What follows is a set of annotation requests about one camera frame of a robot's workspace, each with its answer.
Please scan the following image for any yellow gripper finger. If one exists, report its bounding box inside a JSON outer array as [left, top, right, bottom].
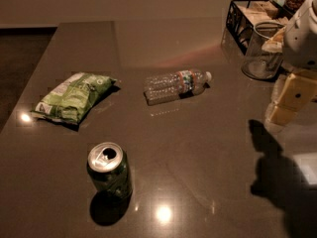
[[265, 69, 317, 127]]

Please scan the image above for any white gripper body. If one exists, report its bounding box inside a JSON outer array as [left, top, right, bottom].
[[282, 15, 317, 70]]

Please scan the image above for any green soda can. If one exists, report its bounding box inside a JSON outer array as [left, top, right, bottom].
[[87, 142, 133, 200]]

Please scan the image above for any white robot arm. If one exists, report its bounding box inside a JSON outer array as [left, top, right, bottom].
[[262, 0, 317, 127]]

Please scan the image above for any clear glass jar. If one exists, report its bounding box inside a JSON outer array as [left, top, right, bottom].
[[241, 21, 283, 80]]

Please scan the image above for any clear plastic water bottle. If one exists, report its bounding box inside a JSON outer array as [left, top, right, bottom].
[[144, 69, 212, 106]]

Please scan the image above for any green chip bag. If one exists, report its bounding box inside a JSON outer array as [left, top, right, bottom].
[[32, 72, 116, 125]]

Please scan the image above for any black wire basket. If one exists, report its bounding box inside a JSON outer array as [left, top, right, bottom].
[[226, 0, 292, 54]]

